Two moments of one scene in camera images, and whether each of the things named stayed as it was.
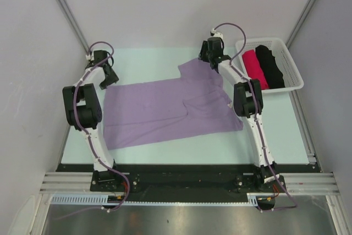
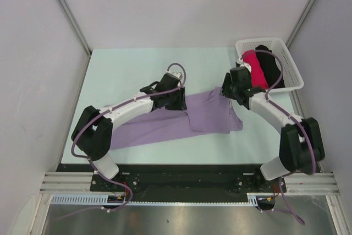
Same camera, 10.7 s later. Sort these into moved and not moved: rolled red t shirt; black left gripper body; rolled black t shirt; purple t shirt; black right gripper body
Moved: black right gripper body; black left gripper body; purple t shirt
Not moved: rolled red t shirt; rolled black t shirt
